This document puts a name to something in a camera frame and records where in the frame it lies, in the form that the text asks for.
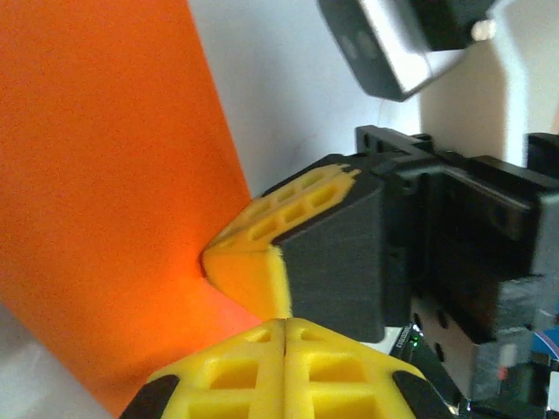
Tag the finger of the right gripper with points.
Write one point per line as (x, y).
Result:
(336, 270)
(305, 181)

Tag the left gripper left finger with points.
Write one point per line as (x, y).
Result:
(227, 379)

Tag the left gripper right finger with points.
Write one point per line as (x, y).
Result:
(340, 375)

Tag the orange square paper sheet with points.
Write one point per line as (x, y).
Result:
(109, 174)

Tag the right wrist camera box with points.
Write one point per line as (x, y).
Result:
(384, 57)

